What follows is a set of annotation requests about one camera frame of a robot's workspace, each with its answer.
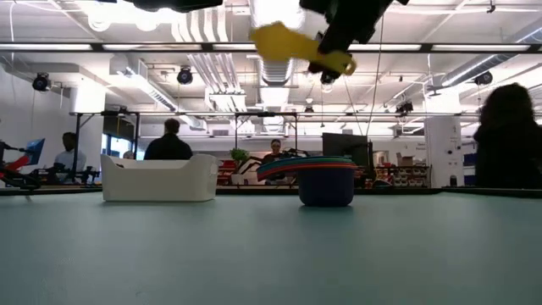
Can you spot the black metal rig frame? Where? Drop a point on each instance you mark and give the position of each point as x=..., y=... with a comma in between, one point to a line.
x=266, y=114
x=118, y=127

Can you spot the black ceiling light rail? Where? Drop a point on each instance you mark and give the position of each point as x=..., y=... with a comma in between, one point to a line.
x=206, y=47

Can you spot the red and black robot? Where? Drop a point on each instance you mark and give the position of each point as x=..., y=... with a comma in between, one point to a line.
x=19, y=162

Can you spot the yellow measuring cup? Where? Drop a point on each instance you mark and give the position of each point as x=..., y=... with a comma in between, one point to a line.
x=279, y=42

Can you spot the person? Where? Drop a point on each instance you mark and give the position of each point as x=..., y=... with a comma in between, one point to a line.
x=276, y=149
x=168, y=148
x=128, y=155
x=508, y=148
x=70, y=159

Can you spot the teal table mat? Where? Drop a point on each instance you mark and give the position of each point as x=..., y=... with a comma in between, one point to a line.
x=254, y=262

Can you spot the small potted plant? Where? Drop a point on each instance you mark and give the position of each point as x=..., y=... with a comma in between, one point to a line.
x=238, y=156

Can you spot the parts shelving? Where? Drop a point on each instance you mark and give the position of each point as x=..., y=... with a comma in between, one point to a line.
x=402, y=175

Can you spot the dark blue bowl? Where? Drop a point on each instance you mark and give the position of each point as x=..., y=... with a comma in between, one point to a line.
x=326, y=190

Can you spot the stack of coloured plates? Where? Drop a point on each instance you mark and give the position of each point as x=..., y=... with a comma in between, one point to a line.
x=263, y=175

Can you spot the cardboard box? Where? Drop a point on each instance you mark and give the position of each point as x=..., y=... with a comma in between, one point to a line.
x=405, y=161

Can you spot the black ceiling spotlight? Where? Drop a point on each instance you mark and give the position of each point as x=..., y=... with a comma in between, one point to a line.
x=185, y=76
x=40, y=82
x=483, y=78

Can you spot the large black monitor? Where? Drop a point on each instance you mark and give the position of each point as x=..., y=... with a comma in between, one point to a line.
x=343, y=146

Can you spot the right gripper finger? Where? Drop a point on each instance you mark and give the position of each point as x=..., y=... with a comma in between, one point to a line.
x=324, y=74
x=336, y=42

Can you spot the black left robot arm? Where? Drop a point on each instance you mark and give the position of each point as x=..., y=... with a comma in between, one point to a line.
x=173, y=4

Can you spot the blue tilted screen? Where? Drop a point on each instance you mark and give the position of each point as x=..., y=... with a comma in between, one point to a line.
x=36, y=148

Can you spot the white plastic basket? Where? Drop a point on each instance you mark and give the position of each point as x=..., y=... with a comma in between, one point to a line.
x=158, y=180

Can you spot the blue storage bins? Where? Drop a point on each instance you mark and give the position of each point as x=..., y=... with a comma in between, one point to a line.
x=469, y=159

